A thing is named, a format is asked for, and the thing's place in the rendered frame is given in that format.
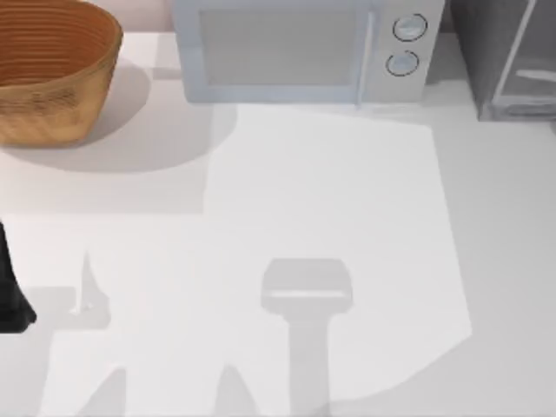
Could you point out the microwave oven door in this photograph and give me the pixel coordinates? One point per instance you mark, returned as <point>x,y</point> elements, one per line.
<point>278,48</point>

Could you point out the pale microwave oven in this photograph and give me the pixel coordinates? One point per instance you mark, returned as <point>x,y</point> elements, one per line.
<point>406,89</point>

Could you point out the round microwave knob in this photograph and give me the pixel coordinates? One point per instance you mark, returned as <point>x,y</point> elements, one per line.
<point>409,27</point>
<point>402,63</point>

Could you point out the brown woven basket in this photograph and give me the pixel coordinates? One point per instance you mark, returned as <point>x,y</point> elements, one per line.
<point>52,104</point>

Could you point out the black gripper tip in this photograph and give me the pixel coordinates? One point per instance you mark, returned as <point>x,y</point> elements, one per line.
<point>11,299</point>

